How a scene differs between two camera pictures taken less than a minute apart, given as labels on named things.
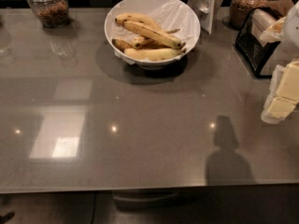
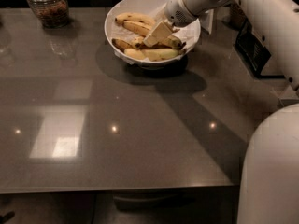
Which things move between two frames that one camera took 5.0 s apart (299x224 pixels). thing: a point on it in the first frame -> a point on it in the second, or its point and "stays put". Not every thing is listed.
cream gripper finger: x=288 y=87 -> x=158 y=34
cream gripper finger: x=281 y=107 -> x=153 y=54
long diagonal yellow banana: x=154 y=35 stays put
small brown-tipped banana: x=121 y=45 stays put
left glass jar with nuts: x=50 y=4 stays put
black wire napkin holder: x=252 y=49 stays put
